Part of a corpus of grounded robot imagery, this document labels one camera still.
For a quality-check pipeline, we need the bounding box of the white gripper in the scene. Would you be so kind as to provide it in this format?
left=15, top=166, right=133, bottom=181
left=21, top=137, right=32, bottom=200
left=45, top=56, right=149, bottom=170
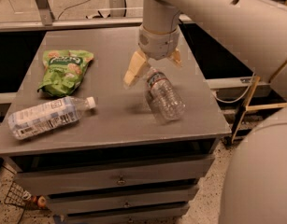
left=123, top=26, right=182, bottom=87

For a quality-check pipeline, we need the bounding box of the clear water bottle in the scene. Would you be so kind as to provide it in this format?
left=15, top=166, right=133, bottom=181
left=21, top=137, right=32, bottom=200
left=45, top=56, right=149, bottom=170
left=144, top=67, right=185, bottom=123

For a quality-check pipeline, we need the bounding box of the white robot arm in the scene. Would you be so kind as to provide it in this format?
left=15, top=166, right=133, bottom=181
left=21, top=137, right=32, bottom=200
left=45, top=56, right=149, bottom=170
left=124, top=0, right=287, bottom=224

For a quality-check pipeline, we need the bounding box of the white labelled plastic bottle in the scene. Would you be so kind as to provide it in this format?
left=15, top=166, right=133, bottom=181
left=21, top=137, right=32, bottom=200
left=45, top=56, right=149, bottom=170
left=7, top=96, right=96, bottom=140

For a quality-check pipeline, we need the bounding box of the green snack bag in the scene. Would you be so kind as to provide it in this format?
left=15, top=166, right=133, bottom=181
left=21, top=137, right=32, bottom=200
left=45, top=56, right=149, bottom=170
left=37, top=49, right=94, bottom=97

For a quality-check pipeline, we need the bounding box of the grey drawer cabinet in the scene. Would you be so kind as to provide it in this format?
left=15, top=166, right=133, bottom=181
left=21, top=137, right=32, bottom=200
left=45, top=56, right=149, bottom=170
left=0, top=24, right=232, bottom=224

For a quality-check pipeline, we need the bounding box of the top grey drawer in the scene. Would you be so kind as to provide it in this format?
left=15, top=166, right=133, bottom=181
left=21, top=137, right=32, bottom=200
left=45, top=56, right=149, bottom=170
left=15, top=155, right=214, bottom=195

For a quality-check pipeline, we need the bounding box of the grey drawer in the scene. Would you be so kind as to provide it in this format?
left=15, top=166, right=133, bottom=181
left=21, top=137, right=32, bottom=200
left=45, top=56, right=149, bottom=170
left=65, top=203, right=189, bottom=224
left=48, top=185, right=199, bottom=215
left=15, top=155, right=214, bottom=195

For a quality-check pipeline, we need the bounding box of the bottom grey drawer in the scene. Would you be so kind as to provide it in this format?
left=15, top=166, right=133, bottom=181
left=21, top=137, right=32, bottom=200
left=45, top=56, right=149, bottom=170
left=65, top=203, right=189, bottom=224

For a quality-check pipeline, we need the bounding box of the middle grey drawer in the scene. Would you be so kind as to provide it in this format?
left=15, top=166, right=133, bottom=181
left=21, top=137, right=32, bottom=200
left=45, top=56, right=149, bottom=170
left=48, top=185, right=199, bottom=215

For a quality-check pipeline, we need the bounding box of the black floor cable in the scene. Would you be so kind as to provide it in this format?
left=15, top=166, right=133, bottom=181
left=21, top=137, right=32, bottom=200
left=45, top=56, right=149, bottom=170
left=57, top=0, right=133, bottom=21

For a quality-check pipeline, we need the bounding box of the white cable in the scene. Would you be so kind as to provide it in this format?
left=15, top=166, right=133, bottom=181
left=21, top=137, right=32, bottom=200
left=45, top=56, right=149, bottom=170
left=213, top=73, right=256, bottom=105

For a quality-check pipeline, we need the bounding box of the yellow wooden frame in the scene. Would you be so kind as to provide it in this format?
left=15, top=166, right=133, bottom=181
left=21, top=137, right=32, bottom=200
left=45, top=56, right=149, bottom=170
left=226, top=60, right=287, bottom=145

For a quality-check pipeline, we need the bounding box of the metal railing frame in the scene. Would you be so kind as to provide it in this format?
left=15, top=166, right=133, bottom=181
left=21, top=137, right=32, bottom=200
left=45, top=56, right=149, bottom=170
left=0, top=0, right=194, bottom=34

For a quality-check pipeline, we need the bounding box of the wire basket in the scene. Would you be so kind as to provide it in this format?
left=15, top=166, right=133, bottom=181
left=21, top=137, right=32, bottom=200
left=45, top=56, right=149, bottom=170
left=4, top=182, right=28, bottom=207

